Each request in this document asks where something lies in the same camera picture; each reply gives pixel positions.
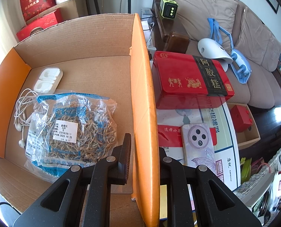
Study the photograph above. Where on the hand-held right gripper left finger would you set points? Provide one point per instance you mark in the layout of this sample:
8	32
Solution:
127	160

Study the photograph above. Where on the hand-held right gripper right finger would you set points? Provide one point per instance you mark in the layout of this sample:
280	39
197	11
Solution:
165	165

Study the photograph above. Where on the clear bag of dried herbs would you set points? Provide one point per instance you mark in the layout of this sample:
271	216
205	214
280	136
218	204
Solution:
90	127

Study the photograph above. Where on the orange cardboard box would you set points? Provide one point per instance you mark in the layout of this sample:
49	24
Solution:
142	99

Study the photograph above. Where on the white earphone case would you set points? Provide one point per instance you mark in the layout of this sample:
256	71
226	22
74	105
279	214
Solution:
48	80

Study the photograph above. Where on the phone with butterfly case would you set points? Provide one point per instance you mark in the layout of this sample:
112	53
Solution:
197	146

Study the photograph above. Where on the white printed flat box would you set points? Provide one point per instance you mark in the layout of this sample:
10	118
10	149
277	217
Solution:
225	146

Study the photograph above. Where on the green bag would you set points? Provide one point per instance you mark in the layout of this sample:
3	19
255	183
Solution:
245	170

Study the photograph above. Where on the small red box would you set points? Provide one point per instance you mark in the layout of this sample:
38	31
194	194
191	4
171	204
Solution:
240	118

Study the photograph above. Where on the red tin box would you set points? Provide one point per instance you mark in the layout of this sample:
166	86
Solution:
178	75

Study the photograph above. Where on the open cardboard box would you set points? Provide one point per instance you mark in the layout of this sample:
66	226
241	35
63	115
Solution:
251	137

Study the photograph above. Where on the blue roller massager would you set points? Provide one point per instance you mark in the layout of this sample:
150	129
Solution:
243	72

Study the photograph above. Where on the brown sofa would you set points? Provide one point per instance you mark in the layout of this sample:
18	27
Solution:
260	87

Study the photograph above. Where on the dark brown wooden box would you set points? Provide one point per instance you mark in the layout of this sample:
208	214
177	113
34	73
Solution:
178	42

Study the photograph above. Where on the white curved mask shell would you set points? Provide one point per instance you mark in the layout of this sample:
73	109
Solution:
211	49

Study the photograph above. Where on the beige sofa cushion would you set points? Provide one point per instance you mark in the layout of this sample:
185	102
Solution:
258	37
201	9

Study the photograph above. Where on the red chocolate box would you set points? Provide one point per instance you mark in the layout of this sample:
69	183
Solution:
48	22

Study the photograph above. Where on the brown cardboard box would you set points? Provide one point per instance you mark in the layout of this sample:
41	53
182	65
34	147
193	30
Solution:
76	7

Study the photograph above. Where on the red gift box gold print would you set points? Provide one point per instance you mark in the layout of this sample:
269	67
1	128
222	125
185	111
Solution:
36	0

